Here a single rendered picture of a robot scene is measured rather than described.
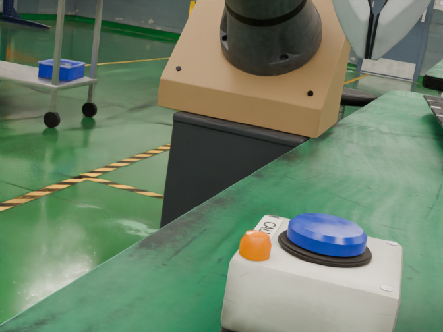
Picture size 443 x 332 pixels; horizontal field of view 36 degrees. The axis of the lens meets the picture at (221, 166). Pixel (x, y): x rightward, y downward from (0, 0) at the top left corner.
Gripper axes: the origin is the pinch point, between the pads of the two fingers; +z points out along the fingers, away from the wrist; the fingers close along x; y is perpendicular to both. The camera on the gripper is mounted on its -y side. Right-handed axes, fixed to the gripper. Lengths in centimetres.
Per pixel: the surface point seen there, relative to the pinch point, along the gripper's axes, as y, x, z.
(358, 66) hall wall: 1117, 73, 71
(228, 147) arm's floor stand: 59, 20, 19
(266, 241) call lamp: -2.8, 2.9, 10.1
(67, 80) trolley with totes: 358, 200, 60
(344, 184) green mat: 38.7, 2.1, 16.5
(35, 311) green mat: -2.6, 14.7, 16.8
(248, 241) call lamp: -3.1, 3.7, 10.2
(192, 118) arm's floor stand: 60, 26, 16
